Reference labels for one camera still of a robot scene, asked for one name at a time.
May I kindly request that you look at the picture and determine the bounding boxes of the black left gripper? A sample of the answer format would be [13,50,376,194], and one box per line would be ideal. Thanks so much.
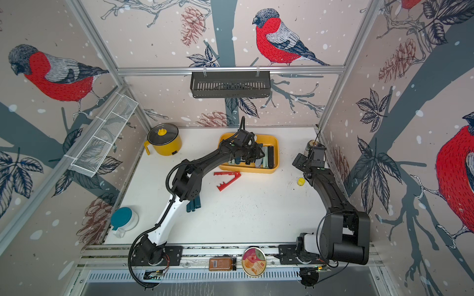
[241,146,267,161]

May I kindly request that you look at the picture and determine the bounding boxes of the light green pruning pliers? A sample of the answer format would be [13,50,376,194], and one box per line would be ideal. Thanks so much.
[262,146,269,169]

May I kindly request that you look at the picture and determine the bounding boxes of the red pruning pliers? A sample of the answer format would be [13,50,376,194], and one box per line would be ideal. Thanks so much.
[214,171,242,192]

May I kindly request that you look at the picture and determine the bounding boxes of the black pruning pliers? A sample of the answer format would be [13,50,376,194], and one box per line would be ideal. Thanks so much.
[267,146,275,169]

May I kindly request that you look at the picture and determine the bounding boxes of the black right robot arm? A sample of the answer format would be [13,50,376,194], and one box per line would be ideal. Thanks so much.
[293,148,370,265]

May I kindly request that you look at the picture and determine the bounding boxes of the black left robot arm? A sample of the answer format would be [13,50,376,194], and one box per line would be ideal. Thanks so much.
[127,128,264,268]

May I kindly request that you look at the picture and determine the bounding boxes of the yellow plastic storage box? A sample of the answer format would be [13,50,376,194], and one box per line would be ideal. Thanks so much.
[219,134,280,174]

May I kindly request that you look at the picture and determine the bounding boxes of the green white small bottle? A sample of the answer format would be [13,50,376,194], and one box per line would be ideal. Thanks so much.
[305,140,318,155]

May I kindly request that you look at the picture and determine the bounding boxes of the small yellow cap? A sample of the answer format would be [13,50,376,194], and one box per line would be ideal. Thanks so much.
[297,178,306,186]

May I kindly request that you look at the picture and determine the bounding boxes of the yellow electric cooking pot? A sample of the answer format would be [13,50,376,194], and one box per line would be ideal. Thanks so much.
[144,123,182,156]

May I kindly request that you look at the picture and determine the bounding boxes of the round pink tin lid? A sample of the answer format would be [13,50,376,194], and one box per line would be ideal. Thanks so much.
[241,247,267,278]

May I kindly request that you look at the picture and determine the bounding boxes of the teal round object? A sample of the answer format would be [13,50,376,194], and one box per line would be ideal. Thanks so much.
[111,207,139,238]

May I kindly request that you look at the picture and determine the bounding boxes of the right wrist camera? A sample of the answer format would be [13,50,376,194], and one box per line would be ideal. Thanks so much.
[310,143,326,168]

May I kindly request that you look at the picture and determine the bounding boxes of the black hanging wall basket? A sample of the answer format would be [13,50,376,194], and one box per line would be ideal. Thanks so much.
[190,71,271,99]

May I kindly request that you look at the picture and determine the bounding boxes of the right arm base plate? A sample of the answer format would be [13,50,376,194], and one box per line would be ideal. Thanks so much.
[276,244,326,265]

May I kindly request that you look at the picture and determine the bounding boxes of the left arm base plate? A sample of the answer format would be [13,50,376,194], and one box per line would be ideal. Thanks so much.
[130,245,183,267]

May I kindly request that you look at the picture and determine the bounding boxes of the white wire mesh shelf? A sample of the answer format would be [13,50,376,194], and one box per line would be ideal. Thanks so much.
[69,94,138,178]

